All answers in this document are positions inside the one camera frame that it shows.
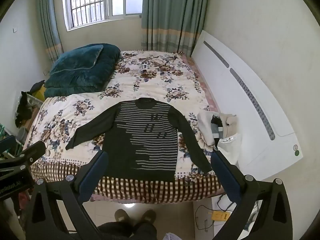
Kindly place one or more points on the dark grey garment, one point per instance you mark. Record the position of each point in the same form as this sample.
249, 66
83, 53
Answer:
216, 127

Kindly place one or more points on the green rack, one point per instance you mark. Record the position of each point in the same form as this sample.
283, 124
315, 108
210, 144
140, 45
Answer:
3, 129

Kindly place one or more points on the wide green curtain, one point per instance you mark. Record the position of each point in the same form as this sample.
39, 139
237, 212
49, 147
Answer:
172, 15

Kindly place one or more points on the person's left shoe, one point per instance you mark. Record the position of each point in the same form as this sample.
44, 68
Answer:
122, 215

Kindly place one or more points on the barred window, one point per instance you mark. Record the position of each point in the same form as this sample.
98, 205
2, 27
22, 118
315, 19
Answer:
100, 2

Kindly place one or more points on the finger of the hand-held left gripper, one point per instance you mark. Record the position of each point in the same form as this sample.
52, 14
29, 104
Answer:
35, 151
7, 145

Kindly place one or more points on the white garment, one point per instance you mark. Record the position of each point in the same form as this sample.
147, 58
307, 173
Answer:
205, 125

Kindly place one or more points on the green round sticker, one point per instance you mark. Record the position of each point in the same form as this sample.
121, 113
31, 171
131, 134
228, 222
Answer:
296, 150

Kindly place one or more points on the grey bucket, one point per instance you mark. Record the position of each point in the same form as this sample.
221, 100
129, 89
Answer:
22, 135

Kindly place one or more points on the beige garment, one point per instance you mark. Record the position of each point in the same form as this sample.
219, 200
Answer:
228, 125

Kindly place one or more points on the black hanging cloth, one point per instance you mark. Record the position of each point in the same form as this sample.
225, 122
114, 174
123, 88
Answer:
23, 110

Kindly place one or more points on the yellow device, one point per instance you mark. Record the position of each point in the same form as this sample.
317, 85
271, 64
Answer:
220, 215

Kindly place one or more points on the wall switch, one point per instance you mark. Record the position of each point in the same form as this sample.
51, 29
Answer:
15, 29

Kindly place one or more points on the floral bed blanket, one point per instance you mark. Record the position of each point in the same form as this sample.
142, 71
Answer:
155, 75

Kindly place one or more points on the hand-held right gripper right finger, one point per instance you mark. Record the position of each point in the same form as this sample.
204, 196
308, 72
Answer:
225, 177

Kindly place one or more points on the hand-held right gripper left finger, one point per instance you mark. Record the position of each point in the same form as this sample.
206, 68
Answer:
93, 175

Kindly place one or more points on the dark striped sweater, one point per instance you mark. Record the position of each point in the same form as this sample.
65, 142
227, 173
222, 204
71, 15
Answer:
150, 155

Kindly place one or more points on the person's dark trouser legs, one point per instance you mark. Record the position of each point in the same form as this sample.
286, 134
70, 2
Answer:
140, 231

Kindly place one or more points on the narrow green curtain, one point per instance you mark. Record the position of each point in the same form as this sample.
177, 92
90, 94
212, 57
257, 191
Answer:
48, 22

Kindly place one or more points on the teal velvet pillow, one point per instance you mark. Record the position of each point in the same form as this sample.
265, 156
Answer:
75, 58

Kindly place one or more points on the yellow bag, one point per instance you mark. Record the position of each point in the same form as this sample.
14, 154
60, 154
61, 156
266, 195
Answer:
39, 94

